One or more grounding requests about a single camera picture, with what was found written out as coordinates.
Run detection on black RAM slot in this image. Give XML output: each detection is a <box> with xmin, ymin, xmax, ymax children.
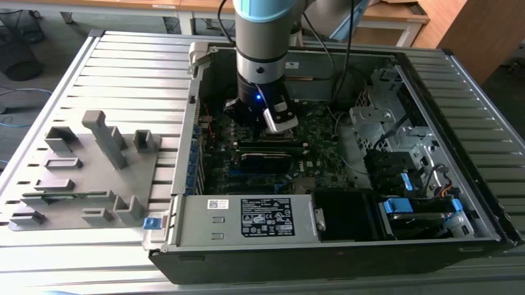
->
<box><xmin>239</xmin><ymin>146</ymin><xmax>310</xmax><ymax>154</ymax></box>
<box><xmin>239</xmin><ymin>140</ymin><xmax>307</xmax><ymax>148</ymax></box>

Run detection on black expansion card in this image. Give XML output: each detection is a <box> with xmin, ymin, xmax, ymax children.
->
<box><xmin>239</xmin><ymin>151</ymin><xmax>295</xmax><ymax>173</ymax></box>

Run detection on green motherboard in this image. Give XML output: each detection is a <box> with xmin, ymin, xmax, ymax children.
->
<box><xmin>196</xmin><ymin>98</ymin><xmax>372</xmax><ymax>196</ymax></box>

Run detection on chipset heat sink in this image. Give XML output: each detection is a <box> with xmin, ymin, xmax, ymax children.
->
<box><xmin>292</xmin><ymin>175</ymin><xmax>318</xmax><ymax>191</ymax></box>

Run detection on black power supply label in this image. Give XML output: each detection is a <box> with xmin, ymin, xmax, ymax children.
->
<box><xmin>239</xmin><ymin>197</ymin><xmax>296</xmax><ymax>237</ymax></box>

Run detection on grey power supply unit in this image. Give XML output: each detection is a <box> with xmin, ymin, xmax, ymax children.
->
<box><xmin>163</xmin><ymin>194</ymin><xmax>322</xmax><ymax>247</ymax></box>

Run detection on grey parts rack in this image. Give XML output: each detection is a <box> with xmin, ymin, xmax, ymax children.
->
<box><xmin>6</xmin><ymin>109</ymin><xmax>164</xmax><ymax>232</ymax></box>

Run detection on wooden top desk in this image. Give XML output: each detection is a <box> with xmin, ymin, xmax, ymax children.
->
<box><xmin>177</xmin><ymin>0</ymin><xmax>430</xmax><ymax>47</ymax></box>
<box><xmin>0</xmin><ymin>0</ymin><xmax>184</xmax><ymax>25</ymax></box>

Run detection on black open PC case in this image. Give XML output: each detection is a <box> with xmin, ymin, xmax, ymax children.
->
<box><xmin>141</xmin><ymin>41</ymin><xmax>525</xmax><ymax>286</ymax></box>

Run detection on black hard disk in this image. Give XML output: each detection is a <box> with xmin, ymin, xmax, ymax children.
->
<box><xmin>387</xmin><ymin>211</ymin><xmax>448</xmax><ymax>240</ymax></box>

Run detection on green RAM stick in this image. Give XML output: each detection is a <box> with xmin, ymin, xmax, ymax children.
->
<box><xmin>38</xmin><ymin>191</ymin><xmax>110</xmax><ymax>205</ymax></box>

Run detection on black waste bin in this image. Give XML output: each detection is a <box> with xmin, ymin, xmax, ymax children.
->
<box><xmin>0</xmin><ymin>39</ymin><xmax>45</xmax><ymax>82</ymax></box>

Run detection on wooden cabinet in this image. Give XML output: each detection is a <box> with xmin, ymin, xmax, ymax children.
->
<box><xmin>411</xmin><ymin>0</ymin><xmax>525</xmax><ymax>85</ymax></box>

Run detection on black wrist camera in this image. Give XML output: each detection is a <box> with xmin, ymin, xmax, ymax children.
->
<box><xmin>223</xmin><ymin>98</ymin><xmax>247</xmax><ymax>119</ymax></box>

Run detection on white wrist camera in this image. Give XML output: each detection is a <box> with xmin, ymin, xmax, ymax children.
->
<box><xmin>261</xmin><ymin>95</ymin><xmax>299</xmax><ymax>135</ymax></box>

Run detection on grey sleeved wire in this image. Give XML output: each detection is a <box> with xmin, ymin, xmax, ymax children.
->
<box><xmin>340</xmin><ymin>153</ymin><xmax>370</xmax><ymax>177</ymax></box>
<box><xmin>332</xmin><ymin>111</ymin><xmax>354</xmax><ymax>138</ymax></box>

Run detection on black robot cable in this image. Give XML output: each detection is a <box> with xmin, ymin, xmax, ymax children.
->
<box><xmin>327</xmin><ymin>0</ymin><xmax>356</xmax><ymax>102</ymax></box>

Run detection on black drive bay bracket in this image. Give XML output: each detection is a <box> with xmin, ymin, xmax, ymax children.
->
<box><xmin>362</xmin><ymin>149</ymin><xmax>423</xmax><ymax>197</ymax></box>

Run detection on black disk cable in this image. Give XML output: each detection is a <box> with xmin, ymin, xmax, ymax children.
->
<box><xmin>422</xmin><ymin>162</ymin><xmax>448</xmax><ymax>193</ymax></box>

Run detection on coloured power wires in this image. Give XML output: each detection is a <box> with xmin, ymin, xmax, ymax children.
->
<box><xmin>436</xmin><ymin>183</ymin><xmax>458</xmax><ymax>199</ymax></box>

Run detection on black wire basket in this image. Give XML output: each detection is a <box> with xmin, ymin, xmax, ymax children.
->
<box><xmin>0</xmin><ymin>9</ymin><xmax>45</xmax><ymax>44</ymax></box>

